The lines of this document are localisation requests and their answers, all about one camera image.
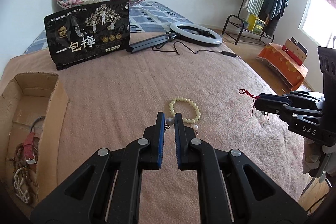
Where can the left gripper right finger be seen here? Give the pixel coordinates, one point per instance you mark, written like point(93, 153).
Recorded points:
point(232, 188)

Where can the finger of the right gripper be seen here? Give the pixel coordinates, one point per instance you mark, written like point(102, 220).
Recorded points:
point(271, 97)
point(268, 106)

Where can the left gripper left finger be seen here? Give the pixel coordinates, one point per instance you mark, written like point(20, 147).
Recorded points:
point(107, 187)

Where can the red strap watch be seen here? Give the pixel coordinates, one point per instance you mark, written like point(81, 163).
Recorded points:
point(31, 148)

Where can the pearl earring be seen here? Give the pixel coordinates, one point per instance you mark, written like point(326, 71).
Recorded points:
point(169, 122)
point(195, 128)

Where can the white gloved hand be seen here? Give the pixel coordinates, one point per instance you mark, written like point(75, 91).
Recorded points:
point(311, 155)

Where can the orange cloth covered table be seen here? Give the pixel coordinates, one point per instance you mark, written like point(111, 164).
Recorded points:
point(294, 73)

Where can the tan and red boxes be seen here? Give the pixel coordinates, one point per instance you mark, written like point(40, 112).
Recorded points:
point(295, 50)

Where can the black clothes rack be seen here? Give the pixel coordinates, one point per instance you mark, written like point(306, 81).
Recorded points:
point(236, 25)

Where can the yellow green box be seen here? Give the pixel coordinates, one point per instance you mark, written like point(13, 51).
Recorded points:
point(255, 24)

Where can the dark hanging clothes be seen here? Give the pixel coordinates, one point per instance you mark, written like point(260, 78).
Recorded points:
point(271, 12)

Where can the cardboard box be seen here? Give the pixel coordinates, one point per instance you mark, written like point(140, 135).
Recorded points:
point(33, 106)

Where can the blue checked bed sheet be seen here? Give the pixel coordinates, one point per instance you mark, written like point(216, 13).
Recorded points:
point(151, 16)

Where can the black snack bag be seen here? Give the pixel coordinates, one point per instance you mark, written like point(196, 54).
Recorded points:
point(86, 32)

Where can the ring light with tripod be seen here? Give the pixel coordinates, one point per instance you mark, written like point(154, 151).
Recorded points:
point(188, 32)

